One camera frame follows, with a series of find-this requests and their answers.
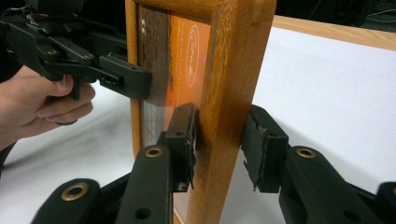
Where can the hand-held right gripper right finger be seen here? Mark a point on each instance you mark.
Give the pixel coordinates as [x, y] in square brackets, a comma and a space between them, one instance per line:
[305, 186]

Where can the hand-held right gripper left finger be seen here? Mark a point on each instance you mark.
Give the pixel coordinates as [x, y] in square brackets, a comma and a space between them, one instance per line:
[149, 186]

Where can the wooden photo frame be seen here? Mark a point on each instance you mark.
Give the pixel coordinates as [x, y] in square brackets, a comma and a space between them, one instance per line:
[230, 77]

